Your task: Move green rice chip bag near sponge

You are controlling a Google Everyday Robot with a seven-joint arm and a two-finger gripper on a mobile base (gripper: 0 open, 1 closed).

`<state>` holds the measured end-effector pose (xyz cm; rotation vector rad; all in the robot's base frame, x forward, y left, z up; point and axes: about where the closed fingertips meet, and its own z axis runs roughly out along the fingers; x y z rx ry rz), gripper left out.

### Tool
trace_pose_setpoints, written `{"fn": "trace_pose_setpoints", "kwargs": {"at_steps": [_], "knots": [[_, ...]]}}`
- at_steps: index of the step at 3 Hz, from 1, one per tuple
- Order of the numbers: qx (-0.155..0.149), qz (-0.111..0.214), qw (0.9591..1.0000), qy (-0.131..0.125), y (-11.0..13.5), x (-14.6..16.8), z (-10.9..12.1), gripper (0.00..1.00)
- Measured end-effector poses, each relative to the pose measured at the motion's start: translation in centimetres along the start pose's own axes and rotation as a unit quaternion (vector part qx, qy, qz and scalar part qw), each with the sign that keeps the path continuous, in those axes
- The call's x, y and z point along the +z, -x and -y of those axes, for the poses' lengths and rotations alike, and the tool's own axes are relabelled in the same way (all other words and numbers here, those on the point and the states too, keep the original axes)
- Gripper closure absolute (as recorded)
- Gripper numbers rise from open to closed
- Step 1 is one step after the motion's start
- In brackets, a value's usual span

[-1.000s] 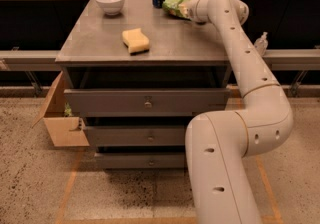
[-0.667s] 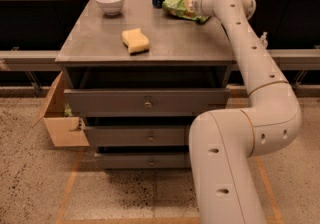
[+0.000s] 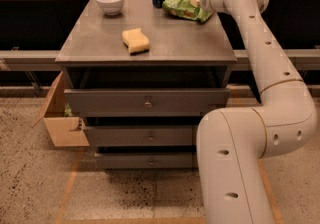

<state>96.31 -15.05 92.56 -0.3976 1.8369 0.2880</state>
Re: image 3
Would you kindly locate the green rice chip bag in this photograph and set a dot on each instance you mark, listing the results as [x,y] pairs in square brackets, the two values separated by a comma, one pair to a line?
[186,10]

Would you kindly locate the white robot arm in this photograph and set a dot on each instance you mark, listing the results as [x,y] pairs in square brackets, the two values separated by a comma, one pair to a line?
[230,141]

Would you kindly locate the yellow sponge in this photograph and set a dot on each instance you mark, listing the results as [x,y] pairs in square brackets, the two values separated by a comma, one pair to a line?
[135,40]

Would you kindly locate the white ceramic bowl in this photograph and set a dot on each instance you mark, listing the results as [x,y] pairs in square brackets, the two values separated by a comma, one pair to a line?
[111,7]

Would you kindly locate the grey drawer cabinet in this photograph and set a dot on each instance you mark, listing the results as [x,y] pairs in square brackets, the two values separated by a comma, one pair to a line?
[182,55]

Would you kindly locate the grey top drawer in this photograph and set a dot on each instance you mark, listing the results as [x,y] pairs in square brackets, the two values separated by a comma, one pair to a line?
[145,103]

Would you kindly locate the grey drawer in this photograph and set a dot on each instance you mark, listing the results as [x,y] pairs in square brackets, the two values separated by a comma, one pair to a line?
[145,103]
[118,136]
[146,160]

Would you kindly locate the grey middle drawer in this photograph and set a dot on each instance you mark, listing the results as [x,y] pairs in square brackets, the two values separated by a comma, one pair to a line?
[118,136]

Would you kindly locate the grey bottom drawer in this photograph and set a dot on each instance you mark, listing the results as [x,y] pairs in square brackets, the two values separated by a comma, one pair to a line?
[146,160]

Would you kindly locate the cardboard box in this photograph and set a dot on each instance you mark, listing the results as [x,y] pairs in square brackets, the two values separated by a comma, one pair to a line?
[64,128]

